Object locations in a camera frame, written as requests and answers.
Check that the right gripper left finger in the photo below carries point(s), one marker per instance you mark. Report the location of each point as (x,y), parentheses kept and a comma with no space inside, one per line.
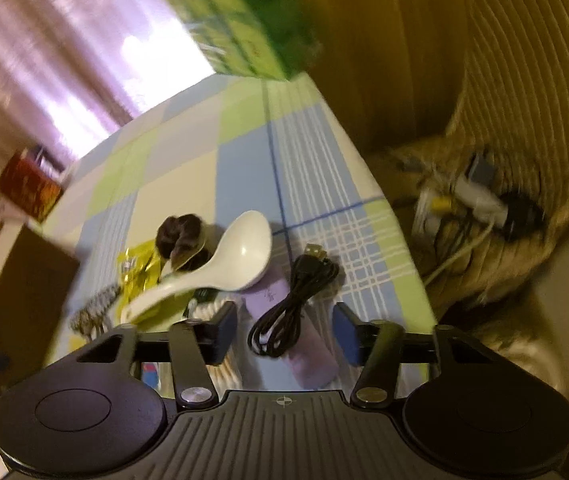
(196,345)

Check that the yellow snack packet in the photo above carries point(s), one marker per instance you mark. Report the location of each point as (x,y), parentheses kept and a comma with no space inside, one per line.
(138,269)

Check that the quilted chair cushion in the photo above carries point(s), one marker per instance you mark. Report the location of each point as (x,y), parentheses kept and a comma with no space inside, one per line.
(514,108)

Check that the white power strip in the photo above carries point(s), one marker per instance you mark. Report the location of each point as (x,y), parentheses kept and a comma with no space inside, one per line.
(466,193)

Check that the cotton swab bag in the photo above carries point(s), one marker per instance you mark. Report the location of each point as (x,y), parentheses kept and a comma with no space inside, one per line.
(209,309)

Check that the checkered tablecloth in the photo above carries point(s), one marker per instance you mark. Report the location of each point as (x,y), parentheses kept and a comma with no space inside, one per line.
(229,145)

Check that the leopard print hair clip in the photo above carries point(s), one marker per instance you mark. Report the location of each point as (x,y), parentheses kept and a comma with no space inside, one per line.
(91,321)

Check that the red gift bag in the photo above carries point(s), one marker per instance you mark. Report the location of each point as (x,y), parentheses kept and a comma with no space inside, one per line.
(32,181)

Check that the brown cardboard storage box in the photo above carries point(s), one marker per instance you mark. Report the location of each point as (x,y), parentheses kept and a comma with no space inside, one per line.
(36,276)

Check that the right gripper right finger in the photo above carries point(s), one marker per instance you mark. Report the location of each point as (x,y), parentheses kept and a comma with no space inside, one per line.
(376,348)

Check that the green tissue pack stack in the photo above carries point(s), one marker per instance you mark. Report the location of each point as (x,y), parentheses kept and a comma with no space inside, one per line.
(270,39)

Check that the purple cream tube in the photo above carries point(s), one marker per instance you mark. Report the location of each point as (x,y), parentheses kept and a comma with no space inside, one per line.
(310,362)

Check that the white ceramic soup spoon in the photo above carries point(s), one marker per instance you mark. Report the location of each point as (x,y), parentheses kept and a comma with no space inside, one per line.
(239,261)

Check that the dark velvet scrunchie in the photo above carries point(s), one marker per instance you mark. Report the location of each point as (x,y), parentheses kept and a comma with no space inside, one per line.
(182,242)

